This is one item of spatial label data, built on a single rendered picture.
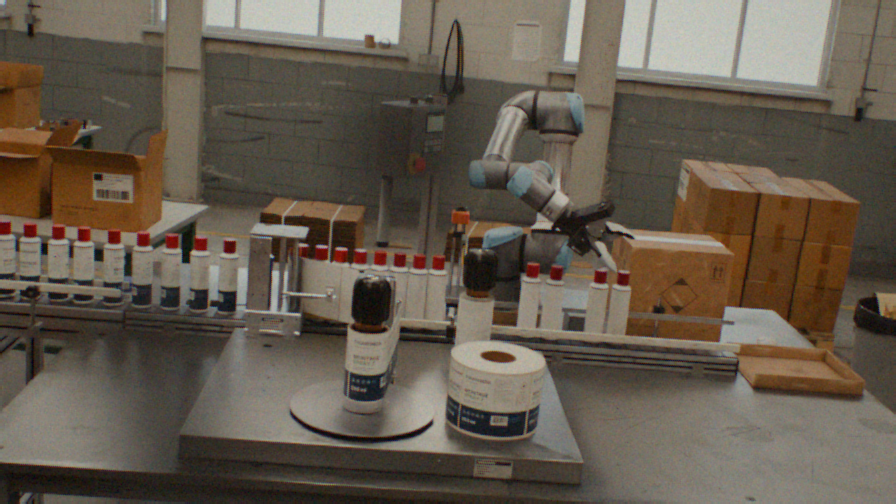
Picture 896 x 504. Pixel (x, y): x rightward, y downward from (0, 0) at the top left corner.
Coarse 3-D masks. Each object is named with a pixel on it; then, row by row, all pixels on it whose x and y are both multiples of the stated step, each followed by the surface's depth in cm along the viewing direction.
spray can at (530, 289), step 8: (528, 264) 275; (536, 264) 275; (528, 272) 275; (536, 272) 275; (528, 280) 275; (536, 280) 275; (528, 288) 275; (536, 288) 275; (520, 296) 277; (528, 296) 275; (536, 296) 276; (520, 304) 277; (528, 304) 276; (536, 304) 276; (520, 312) 277; (528, 312) 276; (536, 312) 277; (520, 320) 278; (528, 320) 277; (520, 336) 278; (528, 336) 278
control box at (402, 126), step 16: (384, 112) 268; (400, 112) 265; (416, 112) 265; (384, 128) 268; (400, 128) 266; (416, 128) 267; (384, 144) 269; (400, 144) 266; (416, 144) 268; (384, 160) 270; (400, 160) 267; (432, 160) 276; (400, 176) 268; (416, 176) 273
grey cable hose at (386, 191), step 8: (384, 176) 277; (384, 184) 277; (392, 184) 278; (384, 192) 278; (384, 200) 278; (384, 208) 279; (384, 216) 280; (384, 224) 280; (384, 232) 281; (376, 240) 282; (384, 240) 281
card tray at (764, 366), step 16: (736, 352) 297; (752, 352) 298; (768, 352) 298; (784, 352) 298; (800, 352) 298; (816, 352) 298; (752, 368) 287; (768, 368) 288; (784, 368) 289; (800, 368) 291; (816, 368) 292; (832, 368) 293; (848, 368) 283; (752, 384) 274; (768, 384) 273; (784, 384) 273; (800, 384) 273; (816, 384) 273; (832, 384) 273; (848, 384) 273; (864, 384) 274
